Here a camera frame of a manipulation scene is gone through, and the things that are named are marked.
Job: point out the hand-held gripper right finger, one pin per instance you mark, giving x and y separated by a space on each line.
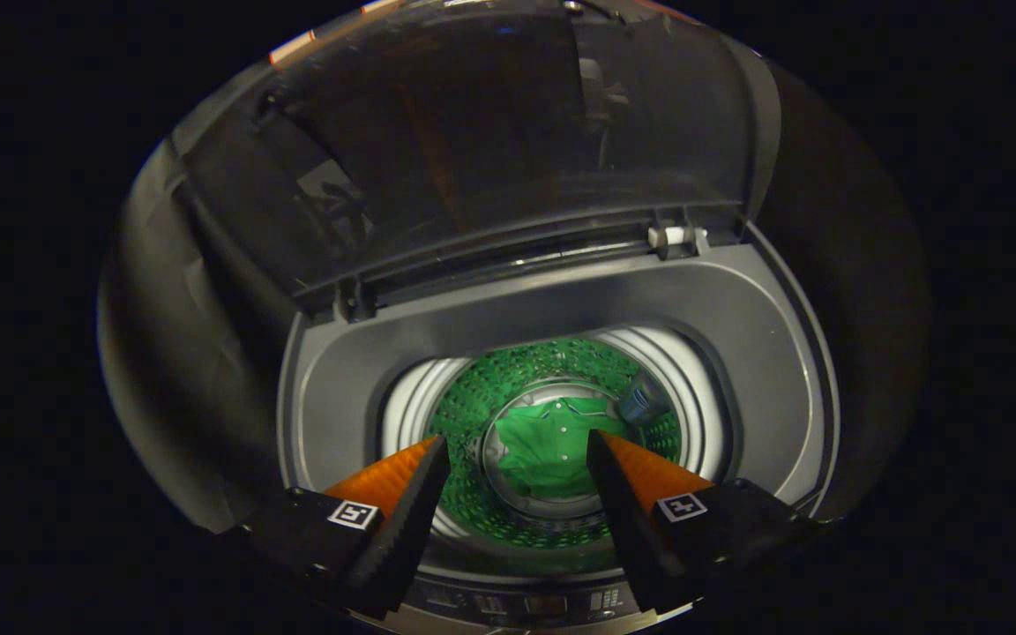
627 529

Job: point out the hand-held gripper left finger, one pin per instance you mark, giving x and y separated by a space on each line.
407 529

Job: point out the green polo shirt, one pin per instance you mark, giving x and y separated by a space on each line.
552 450

